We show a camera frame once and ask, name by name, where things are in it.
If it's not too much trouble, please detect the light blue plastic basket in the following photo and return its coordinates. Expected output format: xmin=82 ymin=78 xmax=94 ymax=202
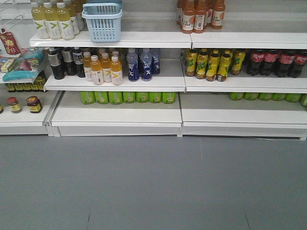
xmin=82 ymin=0 xmax=123 ymax=43

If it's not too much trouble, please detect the blue sports drink bottle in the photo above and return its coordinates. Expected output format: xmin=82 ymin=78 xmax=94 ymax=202
xmin=141 ymin=48 xmax=152 ymax=81
xmin=126 ymin=48 xmax=139 ymax=81

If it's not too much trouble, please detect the orange juice bottle white label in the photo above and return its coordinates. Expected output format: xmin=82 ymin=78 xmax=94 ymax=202
xmin=100 ymin=53 xmax=112 ymax=82
xmin=111 ymin=56 xmax=123 ymax=85
xmin=90 ymin=55 xmax=104 ymax=85

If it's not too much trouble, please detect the yellow iced tea bottle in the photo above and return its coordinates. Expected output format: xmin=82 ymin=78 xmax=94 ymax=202
xmin=196 ymin=48 xmax=209 ymax=79
xmin=205 ymin=49 xmax=220 ymax=81
xmin=217 ymin=49 xmax=232 ymax=82

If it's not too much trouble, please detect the white metal shelving unit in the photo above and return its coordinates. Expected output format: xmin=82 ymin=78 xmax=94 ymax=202
xmin=0 ymin=0 xmax=307 ymax=140

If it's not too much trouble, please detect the dark tea bottle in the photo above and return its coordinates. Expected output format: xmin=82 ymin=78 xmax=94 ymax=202
xmin=72 ymin=47 xmax=85 ymax=78
xmin=47 ymin=47 xmax=64 ymax=80

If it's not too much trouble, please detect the peach C100 drink bottle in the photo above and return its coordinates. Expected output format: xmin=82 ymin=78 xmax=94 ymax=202
xmin=193 ymin=0 xmax=207 ymax=34
xmin=212 ymin=0 xmax=225 ymax=29
xmin=181 ymin=0 xmax=195 ymax=34

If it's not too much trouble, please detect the dark cola bottle red label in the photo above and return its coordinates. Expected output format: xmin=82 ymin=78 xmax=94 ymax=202
xmin=247 ymin=49 xmax=265 ymax=76
xmin=275 ymin=49 xmax=296 ymax=78
xmin=287 ymin=50 xmax=307 ymax=78

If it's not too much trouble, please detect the brown sauce jar red lid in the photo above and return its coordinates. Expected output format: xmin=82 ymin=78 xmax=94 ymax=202
xmin=26 ymin=96 xmax=43 ymax=113
xmin=7 ymin=97 xmax=22 ymax=113

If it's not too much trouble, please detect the pale yellow drink bottle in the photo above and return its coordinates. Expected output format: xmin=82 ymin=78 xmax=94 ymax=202
xmin=44 ymin=2 xmax=62 ymax=40
xmin=57 ymin=2 xmax=74 ymax=40
xmin=31 ymin=2 xmax=49 ymax=39

